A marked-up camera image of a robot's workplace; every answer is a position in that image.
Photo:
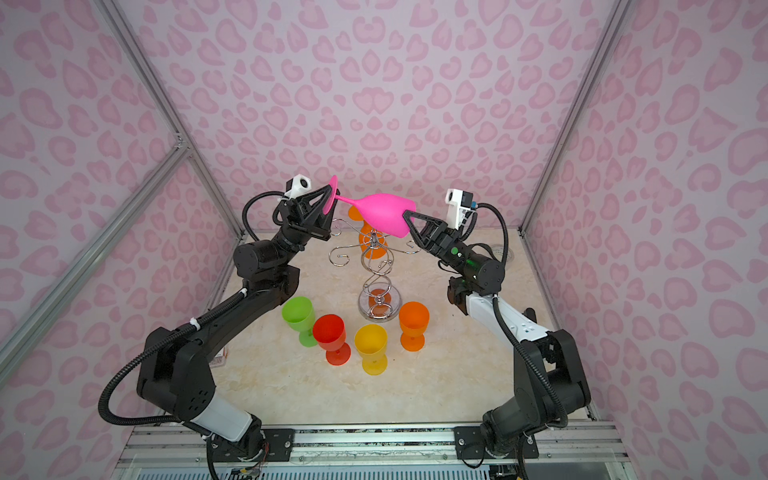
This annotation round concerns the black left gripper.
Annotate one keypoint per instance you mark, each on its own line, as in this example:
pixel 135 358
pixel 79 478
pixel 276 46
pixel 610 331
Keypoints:
pixel 298 226

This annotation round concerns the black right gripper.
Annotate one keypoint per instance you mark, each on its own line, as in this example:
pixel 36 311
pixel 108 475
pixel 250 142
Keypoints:
pixel 440 240

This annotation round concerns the magenta plastic wine glass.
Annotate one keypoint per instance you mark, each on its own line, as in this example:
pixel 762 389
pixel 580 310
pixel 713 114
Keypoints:
pixel 383 212

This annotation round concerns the orange plastic wine glass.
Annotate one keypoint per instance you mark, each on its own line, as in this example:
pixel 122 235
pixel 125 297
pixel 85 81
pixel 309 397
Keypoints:
pixel 414 319
pixel 372 243

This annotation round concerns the green plastic wine glass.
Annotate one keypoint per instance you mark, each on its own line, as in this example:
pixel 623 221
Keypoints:
pixel 298 313

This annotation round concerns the red plastic wine glass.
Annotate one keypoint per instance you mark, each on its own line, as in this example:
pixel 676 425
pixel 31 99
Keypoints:
pixel 330 333

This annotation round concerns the yellow plastic wine glass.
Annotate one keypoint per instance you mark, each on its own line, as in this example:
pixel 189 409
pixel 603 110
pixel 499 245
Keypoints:
pixel 371 342

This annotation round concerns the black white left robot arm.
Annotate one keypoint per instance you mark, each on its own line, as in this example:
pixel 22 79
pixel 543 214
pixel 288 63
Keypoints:
pixel 174 366

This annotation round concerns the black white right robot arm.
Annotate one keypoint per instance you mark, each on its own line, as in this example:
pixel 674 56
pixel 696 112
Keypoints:
pixel 548 376

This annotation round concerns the small red white packet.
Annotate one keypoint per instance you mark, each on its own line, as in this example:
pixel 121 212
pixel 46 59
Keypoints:
pixel 220 358

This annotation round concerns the chrome wire wine glass rack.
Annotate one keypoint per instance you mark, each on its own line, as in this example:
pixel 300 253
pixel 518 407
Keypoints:
pixel 379 300

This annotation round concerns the aluminium corner frame post left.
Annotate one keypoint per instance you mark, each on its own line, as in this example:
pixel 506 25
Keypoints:
pixel 128 40

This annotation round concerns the aluminium corner frame post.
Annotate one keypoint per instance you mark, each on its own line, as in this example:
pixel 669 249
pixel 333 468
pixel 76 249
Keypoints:
pixel 620 13
pixel 128 40

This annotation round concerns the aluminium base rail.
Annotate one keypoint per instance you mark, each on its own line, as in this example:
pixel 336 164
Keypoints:
pixel 584 450

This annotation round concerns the aluminium corner frame post right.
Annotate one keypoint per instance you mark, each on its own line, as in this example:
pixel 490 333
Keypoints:
pixel 620 13

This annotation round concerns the aluminium diagonal frame bar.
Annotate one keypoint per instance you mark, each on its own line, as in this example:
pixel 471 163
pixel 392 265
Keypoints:
pixel 39 319

